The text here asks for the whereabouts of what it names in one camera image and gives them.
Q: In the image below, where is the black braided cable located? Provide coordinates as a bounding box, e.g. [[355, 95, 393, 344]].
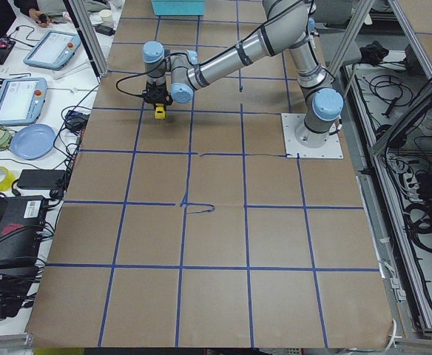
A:
[[115, 72, 149, 99]]

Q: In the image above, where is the black power adapter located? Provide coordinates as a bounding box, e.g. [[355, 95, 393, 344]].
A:
[[17, 169, 65, 190]]

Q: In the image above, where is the upper teach pendant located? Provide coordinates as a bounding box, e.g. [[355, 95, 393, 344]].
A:
[[23, 30, 81, 70]]

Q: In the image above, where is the lower teach pendant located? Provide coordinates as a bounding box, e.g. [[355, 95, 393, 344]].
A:
[[0, 78, 47, 126]]

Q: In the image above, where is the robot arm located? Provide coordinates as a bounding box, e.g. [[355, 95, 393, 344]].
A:
[[139, 1, 344, 135]]

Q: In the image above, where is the black computer box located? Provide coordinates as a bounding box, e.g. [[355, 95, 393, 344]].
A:
[[0, 195, 46, 269]]

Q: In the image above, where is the light blue plastic bin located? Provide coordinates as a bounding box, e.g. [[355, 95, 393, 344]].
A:
[[151, 0, 205, 16]]

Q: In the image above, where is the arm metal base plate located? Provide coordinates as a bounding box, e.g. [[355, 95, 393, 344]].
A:
[[281, 113, 343, 159]]

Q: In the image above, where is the teach pendant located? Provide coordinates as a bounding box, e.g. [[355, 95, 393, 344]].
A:
[[23, 30, 81, 70], [0, 78, 47, 126]]

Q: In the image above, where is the blue plate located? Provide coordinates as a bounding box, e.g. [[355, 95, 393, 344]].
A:
[[10, 124, 55, 160]]

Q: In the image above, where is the yellow toy beetle car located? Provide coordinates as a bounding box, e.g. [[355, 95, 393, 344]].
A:
[[154, 106, 166, 120]]

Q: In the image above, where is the aluminium frame post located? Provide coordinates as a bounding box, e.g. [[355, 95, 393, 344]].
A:
[[64, 0, 109, 78]]

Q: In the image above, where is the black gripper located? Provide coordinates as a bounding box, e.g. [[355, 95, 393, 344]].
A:
[[143, 82, 172, 111]]

